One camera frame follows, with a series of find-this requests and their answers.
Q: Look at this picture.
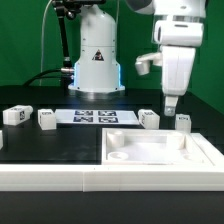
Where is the white sheet with markers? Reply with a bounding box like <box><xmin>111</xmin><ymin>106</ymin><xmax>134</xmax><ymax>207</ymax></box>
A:
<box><xmin>55</xmin><ymin>109</ymin><xmax>139</xmax><ymax>125</ymax></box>

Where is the black cable bundle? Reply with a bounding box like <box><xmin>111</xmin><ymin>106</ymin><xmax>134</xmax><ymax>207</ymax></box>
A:
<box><xmin>22</xmin><ymin>68</ymin><xmax>75</xmax><ymax>87</ymax></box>

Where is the white square table top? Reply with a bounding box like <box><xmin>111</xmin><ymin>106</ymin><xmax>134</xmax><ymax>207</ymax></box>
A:
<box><xmin>101</xmin><ymin>128</ymin><xmax>214</xmax><ymax>166</ymax></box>

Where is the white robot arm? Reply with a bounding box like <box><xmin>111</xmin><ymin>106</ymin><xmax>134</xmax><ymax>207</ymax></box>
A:
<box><xmin>70</xmin><ymin>0</ymin><xmax>206</xmax><ymax>116</ymax></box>

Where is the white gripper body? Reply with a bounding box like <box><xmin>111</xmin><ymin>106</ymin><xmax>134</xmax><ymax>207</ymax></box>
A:
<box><xmin>162</xmin><ymin>46</ymin><xmax>196</xmax><ymax>96</ymax></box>

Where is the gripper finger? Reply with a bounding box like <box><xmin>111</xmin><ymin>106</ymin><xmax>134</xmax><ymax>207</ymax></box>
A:
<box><xmin>164</xmin><ymin>96</ymin><xmax>177</xmax><ymax>116</ymax></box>

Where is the white cable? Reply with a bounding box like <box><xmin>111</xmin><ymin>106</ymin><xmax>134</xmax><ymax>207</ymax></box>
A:
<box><xmin>39</xmin><ymin>0</ymin><xmax>54</xmax><ymax>87</ymax></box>

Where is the white U-shaped fence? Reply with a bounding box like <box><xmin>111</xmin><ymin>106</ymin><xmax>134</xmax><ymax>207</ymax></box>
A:
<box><xmin>0</xmin><ymin>132</ymin><xmax>224</xmax><ymax>193</ymax></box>

